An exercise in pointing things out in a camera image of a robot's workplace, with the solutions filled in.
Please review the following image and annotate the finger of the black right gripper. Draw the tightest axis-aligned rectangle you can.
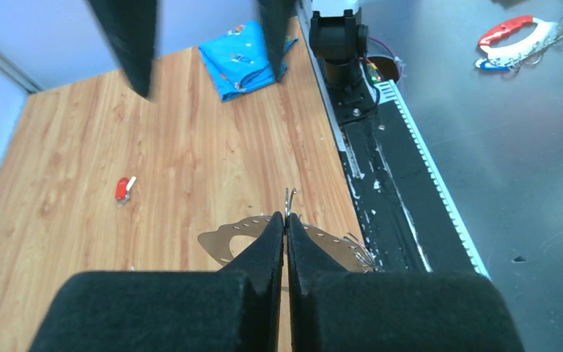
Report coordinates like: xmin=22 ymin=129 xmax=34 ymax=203
xmin=257 ymin=0 xmax=296 ymax=81
xmin=87 ymin=0 xmax=158 ymax=100

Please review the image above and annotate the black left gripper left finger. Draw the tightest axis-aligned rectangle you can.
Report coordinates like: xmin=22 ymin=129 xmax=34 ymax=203
xmin=30 ymin=213 xmax=284 ymax=351

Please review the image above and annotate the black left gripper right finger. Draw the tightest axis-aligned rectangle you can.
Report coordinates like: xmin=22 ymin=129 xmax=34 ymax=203
xmin=287 ymin=215 xmax=524 ymax=351

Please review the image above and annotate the metal key organizer plate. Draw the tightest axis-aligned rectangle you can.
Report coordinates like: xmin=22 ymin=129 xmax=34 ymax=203
xmin=197 ymin=215 xmax=378 ymax=273

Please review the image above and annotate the red-headed key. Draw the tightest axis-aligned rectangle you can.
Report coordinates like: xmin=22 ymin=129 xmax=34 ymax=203
xmin=114 ymin=176 xmax=137 ymax=204

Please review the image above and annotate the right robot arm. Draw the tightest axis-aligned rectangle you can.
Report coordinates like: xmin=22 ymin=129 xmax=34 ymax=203
xmin=87 ymin=1 xmax=368 ymax=102

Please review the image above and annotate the blue cloth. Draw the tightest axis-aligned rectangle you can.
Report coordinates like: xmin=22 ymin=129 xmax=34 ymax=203
xmin=199 ymin=20 xmax=276 ymax=102

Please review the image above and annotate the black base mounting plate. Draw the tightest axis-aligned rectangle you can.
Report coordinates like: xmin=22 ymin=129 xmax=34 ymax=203
xmin=328 ymin=81 xmax=490 ymax=277

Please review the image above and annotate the red white key holder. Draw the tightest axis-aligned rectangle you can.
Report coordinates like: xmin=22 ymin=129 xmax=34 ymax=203
xmin=474 ymin=15 xmax=563 ymax=71

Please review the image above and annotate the small split ring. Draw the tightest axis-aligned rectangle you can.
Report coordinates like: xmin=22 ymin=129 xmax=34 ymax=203
xmin=284 ymin=187 xmax=298 ymax=217

